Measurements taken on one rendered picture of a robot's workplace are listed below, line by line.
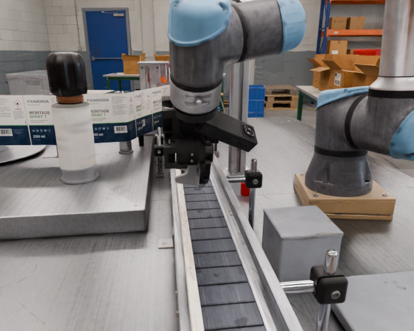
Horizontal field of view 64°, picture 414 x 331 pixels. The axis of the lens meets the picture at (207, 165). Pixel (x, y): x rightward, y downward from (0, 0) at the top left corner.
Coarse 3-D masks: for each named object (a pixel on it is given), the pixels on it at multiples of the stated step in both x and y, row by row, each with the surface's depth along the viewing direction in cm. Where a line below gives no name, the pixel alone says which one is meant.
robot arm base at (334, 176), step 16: (320, 160) 76; (336, 160) 73; (352, 160) 73; (320, 176) 76; (336, 176) 73; (352, 176) 73; (368, 176) 76; (320, 192) 76; (336, 192) 73; (352, 192) 73; (368, 192) 75
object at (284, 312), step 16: (224, 176) 62; (224, 192) 57; (240, 208) 49; (240, 224) 45; (256, 240) 41; (256, 256) 37; (272, 272) 35; (272, 288) 32; (272, 304) 32; (288, 304) 30; (288, 320) 28
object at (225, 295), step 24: (192, 192) 75; (192, 216) 64; (216, 216) 64; (192, 240) 56; (216, 240) 56; (216, 264) 50; (240, 264) 50; (216, 288) 45; (240, 288) 45; (216, 312) 40; (240, 312) 40
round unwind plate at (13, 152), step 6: (6, 150) 102; (12, 150) 102; (18, 150) 102; (24, 150) 102; (30, 150) 102; (36, 150) 102; (0, 156) 97; (6, 156) 97; (12, 156) 97; (18, 156) 97; (24, 156) 97; (0, 162) 92
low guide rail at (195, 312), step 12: (180, 192) 66; (180, 204) 61; (180, 216) 57; (192, 252) 46; (192, 264) 44; (192, 276) 41; (192, 288) 39; (192, 300) 37; (192, 312) 36; (192, 324) 34
